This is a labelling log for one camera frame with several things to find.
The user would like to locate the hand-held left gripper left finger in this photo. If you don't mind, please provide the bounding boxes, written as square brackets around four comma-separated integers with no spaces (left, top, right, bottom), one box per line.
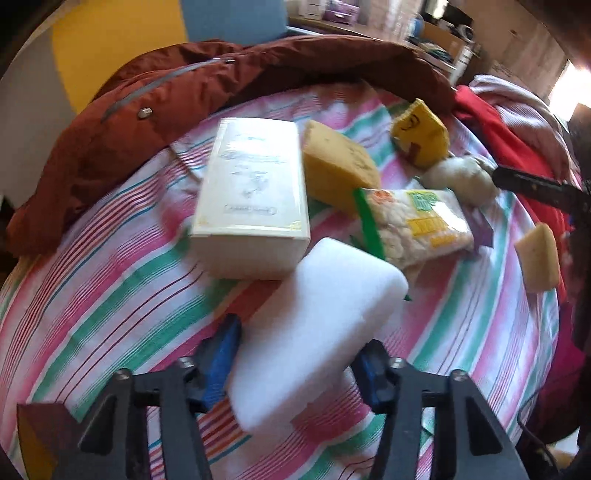
[51,315,243,480]

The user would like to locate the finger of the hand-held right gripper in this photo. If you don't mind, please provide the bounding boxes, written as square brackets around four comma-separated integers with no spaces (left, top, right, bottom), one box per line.
[492,166,591,214]

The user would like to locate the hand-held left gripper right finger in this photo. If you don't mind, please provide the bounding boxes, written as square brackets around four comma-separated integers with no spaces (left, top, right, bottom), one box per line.
[351,340,532,480]

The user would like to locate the white sock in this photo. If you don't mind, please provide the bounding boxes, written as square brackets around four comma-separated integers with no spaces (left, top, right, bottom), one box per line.
[422,154,499,206]

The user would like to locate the white foam block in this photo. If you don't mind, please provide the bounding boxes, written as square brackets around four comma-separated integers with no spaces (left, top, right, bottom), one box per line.
[226,237,409,437]

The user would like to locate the small yellow sponge piece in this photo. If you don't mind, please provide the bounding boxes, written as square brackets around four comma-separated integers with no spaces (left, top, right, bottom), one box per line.
[515,223,561,295]

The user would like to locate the red cloth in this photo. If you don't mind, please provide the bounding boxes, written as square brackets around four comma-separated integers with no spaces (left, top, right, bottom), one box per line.
[452,85,587,444]

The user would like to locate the pink white striped cloth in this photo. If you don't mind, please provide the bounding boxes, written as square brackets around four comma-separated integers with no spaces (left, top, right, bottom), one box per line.
[468,74,578,185]

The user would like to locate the yellow sock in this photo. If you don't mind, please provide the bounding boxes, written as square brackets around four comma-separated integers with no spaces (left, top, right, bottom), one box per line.
[390,98,450,168]

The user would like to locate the striped bed sheet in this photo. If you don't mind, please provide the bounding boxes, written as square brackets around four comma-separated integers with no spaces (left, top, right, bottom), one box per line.
[0,83,573,480]

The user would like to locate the green-edged snack packet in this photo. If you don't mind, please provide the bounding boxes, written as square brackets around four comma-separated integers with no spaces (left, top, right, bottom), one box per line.
[352,186,477,303]

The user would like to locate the cream rectangular box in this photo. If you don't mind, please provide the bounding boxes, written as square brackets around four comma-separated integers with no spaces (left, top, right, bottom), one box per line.
[189,117,311,281]

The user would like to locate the cardboard box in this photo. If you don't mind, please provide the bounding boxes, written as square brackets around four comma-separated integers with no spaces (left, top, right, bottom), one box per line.
[422,21,466,57]

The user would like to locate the large yellow sponge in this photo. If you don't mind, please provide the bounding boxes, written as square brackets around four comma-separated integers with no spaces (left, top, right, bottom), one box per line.
[302,120,382,215]

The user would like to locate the maroon padded jacket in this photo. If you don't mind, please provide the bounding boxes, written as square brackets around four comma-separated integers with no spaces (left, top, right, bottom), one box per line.
[7,39,458,259]

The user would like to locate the purple box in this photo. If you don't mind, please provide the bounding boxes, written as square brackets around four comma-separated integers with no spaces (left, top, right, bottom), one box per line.
[323,0,362,24]

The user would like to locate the black cable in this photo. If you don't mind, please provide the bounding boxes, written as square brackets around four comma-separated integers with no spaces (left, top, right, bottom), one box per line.
[516,392,561,472]

